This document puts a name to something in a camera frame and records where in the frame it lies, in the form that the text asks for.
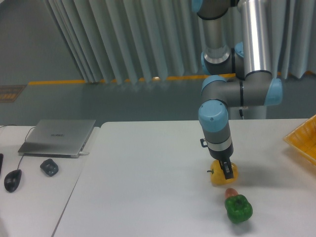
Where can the black power adapter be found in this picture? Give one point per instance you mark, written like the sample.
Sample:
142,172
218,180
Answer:
49,167

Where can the white pleated curtain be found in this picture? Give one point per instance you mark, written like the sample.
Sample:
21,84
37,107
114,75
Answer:
142,39

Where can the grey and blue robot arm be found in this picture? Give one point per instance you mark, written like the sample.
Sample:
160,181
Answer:
236,77

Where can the yellow bell pepper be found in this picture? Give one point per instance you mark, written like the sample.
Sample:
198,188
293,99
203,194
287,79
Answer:
217,176

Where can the yellow woven basket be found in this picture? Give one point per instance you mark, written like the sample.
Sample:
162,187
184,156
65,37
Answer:
303,139

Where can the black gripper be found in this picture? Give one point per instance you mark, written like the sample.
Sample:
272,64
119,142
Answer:
221,152

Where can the black computer mouse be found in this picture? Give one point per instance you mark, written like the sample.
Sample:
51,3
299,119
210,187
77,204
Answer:
12,180

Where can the green bell pepper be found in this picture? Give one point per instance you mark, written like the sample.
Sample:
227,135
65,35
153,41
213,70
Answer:
238,209

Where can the small orange-pink toy vegetable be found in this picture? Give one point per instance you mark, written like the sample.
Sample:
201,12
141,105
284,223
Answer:
230,192

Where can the black device at left edge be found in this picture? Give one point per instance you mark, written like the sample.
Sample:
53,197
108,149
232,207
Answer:
1,161

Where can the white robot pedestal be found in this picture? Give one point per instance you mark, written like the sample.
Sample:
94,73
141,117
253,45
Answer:
256,112

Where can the silver closed laptop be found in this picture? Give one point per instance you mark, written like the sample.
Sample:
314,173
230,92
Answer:
58,138

